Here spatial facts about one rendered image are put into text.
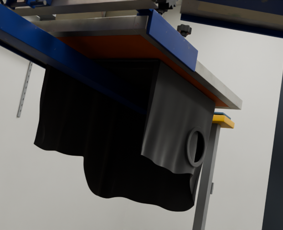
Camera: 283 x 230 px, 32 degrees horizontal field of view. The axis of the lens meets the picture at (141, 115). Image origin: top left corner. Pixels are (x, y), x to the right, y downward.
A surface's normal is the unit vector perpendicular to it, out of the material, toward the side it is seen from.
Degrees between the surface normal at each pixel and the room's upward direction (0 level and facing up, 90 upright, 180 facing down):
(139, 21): 90
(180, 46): 90
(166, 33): 90
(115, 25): 90
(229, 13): 180
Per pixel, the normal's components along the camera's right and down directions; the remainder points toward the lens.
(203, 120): 0.87, 0.09
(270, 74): -0.48, -0.26
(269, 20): -0.18, 0.96
